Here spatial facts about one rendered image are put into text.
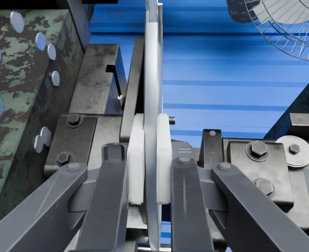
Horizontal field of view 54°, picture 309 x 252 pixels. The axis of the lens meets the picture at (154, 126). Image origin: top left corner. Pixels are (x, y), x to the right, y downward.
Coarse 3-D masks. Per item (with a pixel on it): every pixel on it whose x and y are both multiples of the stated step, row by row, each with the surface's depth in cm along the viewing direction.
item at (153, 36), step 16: (160, 16) 40; (144, 32) 18; (160, 32) 42; (144, 48) 18; (160, 48) 29; (144, 64) 18; (160, 64) 28; (144, 80) 18; (160, 80) 29; (144, 96) 18; (160, 96) 29; (144, 112) 18; (160, 112) 29; (144, 128) 18; (144, 144) 18; (144, 160) 19; (160, 208) 38; (160, 224) 35
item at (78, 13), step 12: (0, 0) 48; (12, 0) 48; (24, 0) 48; (36, 0) 48; (48, 0) 48; (60, 0) 47; (72, 0) 49; (72, 12) 49; (84, 12) 55; (84, 24) 55; (84, 36) 55; (84, 48) 55
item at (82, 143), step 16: (128, 80) 29; (128, 96) 28; (128, 112) 27; (64, 128) 41; (80, 128) 41; (96, 128) 41; (112, 128) 41; (128, 128) 26; (64, 144) 40; (80, 144) 40; (96, 144) 40; (48, 160) 39; (64, 160) 38; (80, 160) 38; (96, 160) 38; (48, 176) 38; (144, 176) 36; (144, 192) 36; (144, 208) 40
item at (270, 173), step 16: (224, 144) 49; (240, 144) 46; (256, 144) 44; (272, 144) 45; (288, 144) 47; (304, 144) 47; (224, 160) 48; (240, 160) 44; (256, 160) 44; (272, 160) 44; (288, 160) 46; (304, 160) 46; (256, 176) 43; (272, 176) 43; (288, 176) 42; (304, 176) 46; (272, 192) 41; (288, 192) 41; (304, 192) 44; (288, 208) 41; (304, 208) 43; (304, 224) 42
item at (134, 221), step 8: (128, 208) 48; (136, 208) 48; (128, 216) 47; (136, 216) 47; (128, 224) 46; (136, 224) 46; (144, 224) 46; (128, 232) 49; (136, 232) 48; (144, 232) 48; (136, 240) 53; (144, 240) 53
